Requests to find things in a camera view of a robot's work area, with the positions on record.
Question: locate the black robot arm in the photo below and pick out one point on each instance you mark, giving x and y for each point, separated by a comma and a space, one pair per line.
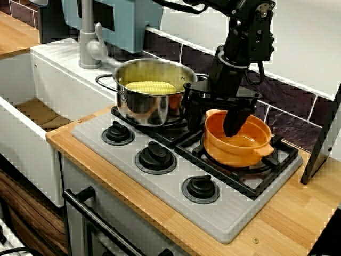
253, 34

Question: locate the stainless steel pot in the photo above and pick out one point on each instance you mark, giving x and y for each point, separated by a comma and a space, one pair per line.
149, 106

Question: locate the white toy sink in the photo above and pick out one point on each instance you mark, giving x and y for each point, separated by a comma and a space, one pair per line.
53, 80

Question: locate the black stove knob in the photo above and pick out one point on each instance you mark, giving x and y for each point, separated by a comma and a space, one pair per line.
199, 188
117, 132
155, 157

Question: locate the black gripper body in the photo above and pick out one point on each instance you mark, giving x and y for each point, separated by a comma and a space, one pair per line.
226, 80

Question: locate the grey toy stove plate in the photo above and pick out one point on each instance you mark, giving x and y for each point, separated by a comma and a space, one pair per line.
165, 184

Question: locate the black burner grate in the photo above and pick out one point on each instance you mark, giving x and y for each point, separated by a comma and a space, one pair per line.
181, 136
198, 152

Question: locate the orange plastic pot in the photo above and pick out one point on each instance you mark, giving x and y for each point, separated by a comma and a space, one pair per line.
239, 157

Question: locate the yellow corn cob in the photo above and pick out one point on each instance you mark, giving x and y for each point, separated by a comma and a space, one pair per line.
150, 86

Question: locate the teal toy appliance box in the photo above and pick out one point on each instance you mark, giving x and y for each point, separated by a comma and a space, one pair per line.
130, 26

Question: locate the grey toy faucet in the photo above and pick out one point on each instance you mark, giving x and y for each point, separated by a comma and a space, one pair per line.
86, 40

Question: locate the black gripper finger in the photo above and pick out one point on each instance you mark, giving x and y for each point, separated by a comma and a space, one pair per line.
195, 117
235, 121

